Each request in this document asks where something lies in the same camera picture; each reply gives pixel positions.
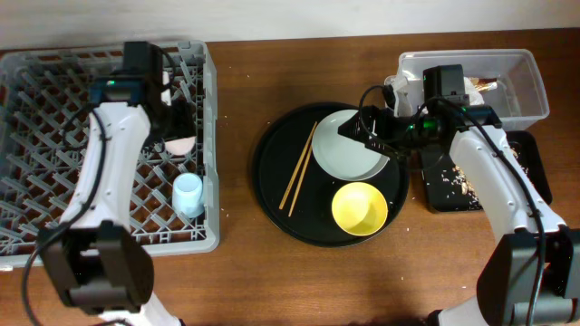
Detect grey-white plate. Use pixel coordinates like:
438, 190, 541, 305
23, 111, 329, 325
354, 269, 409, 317
312, 110, 390, 181

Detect rice and peanut shell scraps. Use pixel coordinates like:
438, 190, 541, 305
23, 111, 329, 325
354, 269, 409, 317
429, 146, 527, 210

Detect rectangular black tray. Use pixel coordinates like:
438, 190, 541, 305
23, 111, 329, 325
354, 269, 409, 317
420, 130, 553, 213

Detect blue plastic cup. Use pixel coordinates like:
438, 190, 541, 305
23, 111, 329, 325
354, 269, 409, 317
172, 173, 204, 218

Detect crumpled white tissue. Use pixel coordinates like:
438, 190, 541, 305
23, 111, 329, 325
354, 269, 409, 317
463, 77, 485, 106

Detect grey plastic dishwasher rack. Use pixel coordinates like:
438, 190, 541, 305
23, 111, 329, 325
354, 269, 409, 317
1, 41, 220, 271

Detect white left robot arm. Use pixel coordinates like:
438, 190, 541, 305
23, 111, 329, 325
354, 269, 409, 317
21, 42, 197, 325

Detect clear plastic bin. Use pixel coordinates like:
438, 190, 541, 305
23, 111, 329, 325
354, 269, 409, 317
394, 49, 549, 131

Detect yellow bowl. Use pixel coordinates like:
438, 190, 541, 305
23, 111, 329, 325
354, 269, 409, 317
331, 182, 389, 236

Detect round black tray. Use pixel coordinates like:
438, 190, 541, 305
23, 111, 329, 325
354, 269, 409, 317
251, 101, 411, 248

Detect wooden chopstick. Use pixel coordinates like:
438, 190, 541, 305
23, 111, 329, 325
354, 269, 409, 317
288, 143, 313, 217
278, 122, 318, 210

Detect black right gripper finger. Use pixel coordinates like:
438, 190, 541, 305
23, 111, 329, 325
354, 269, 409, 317
364, 139, 408, 158
338, 106, 379, 140

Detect brown snack wrapper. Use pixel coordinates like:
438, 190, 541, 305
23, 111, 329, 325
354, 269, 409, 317
469, 77, 498, 93

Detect pink plastic cup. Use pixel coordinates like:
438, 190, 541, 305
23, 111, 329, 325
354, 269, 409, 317
164, 136, 197, 156

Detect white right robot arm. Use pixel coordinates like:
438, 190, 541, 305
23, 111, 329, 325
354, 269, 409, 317
338, 64, 579, 325

